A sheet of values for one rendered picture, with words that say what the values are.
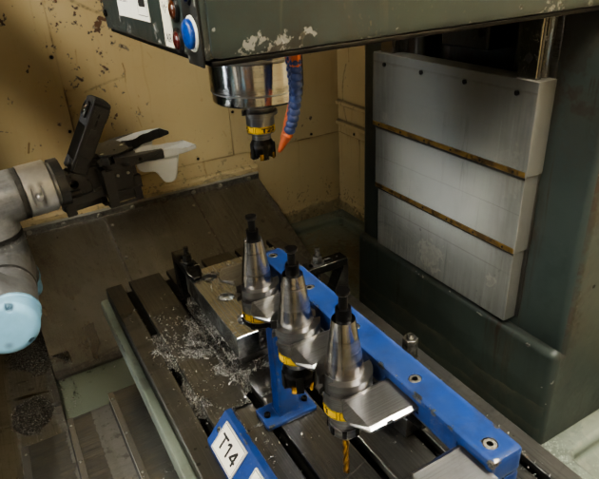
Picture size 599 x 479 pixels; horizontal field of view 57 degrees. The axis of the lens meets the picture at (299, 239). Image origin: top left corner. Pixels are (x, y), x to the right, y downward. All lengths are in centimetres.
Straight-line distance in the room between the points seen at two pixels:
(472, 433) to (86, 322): 138
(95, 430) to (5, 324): 67
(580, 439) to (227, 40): 119
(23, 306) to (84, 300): 109
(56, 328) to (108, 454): 60
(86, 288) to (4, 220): 102
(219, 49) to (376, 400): 40
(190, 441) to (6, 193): 50
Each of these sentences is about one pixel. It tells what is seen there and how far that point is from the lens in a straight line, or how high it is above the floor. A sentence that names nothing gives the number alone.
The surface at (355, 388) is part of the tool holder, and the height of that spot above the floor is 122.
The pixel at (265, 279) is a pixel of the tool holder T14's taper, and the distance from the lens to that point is 77.
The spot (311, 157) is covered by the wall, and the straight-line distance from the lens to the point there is 231.
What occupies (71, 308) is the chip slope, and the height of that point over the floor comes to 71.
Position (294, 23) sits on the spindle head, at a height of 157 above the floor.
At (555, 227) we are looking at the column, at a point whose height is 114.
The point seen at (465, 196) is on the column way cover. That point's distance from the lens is 125.
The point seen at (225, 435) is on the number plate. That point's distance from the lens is 96.
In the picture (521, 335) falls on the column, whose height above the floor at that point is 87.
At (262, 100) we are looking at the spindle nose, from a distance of 91.
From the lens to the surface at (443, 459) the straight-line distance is 56.
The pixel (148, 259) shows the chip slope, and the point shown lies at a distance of 190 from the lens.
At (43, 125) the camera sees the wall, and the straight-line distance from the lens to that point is 193.
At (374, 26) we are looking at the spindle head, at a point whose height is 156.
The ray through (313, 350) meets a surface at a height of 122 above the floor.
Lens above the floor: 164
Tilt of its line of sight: 28 degrees down
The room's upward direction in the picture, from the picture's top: 3 degrees counter-clockwise
